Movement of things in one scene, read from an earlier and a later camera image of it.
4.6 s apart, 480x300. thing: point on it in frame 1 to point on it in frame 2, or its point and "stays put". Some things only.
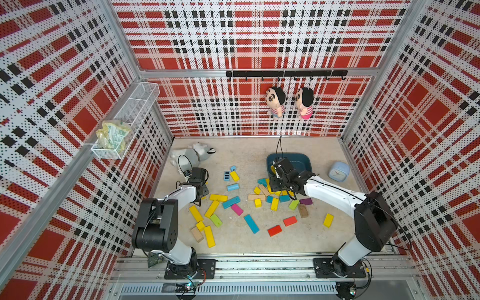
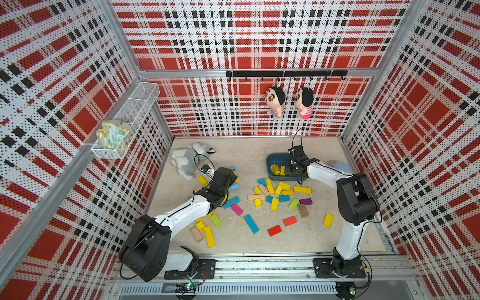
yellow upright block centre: [275, 204] stays put
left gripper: [205, 190] to [232, 178]
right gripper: [273, 184] to [297, 175]
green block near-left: [216, 220] stays put
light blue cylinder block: [232, 187] stays put
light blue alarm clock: [339, 171] stays put
